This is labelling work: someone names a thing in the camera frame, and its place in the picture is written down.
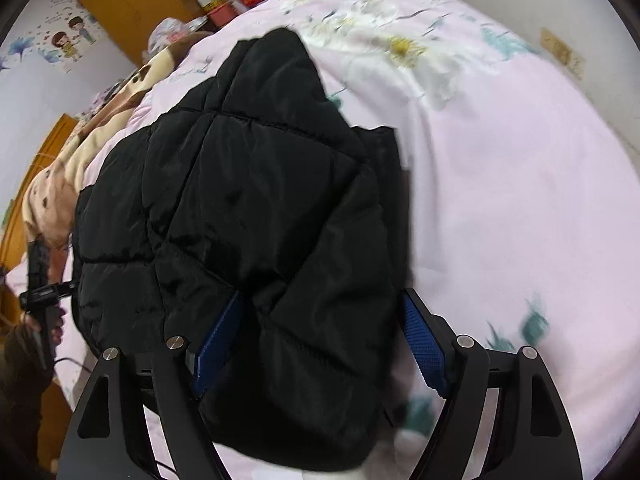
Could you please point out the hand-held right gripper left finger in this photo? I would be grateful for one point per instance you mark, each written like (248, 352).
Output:
(220, 335)

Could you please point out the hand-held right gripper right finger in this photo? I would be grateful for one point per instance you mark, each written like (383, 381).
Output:
(425, 345)

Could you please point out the black puffer jacket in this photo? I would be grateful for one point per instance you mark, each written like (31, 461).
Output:
(250, 185)

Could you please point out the person's left forearm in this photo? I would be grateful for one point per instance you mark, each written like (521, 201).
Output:
(20, 385)

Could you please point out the person's left hand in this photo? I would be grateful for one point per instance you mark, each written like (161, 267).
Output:
(57, 332)

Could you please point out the brown and cream blanket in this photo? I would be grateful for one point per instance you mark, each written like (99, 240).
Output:
(55, 185)

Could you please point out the wooden headboard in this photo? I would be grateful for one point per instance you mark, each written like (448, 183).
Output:
(45, 145)

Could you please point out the pink floral bedsheet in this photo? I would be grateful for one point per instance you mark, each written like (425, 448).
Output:
(500, 185)

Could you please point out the white plastic bag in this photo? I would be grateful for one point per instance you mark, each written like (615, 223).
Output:
(167, 35)

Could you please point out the wooden wardrobe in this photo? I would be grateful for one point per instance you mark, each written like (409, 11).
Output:
(130, 0)

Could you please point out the pink round container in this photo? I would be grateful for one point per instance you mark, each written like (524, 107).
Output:
(221, 14)

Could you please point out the cartoon wall poster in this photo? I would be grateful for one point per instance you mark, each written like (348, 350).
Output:
(70, 40)

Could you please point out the beige wall socket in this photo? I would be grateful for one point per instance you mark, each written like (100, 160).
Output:
(562, 52)

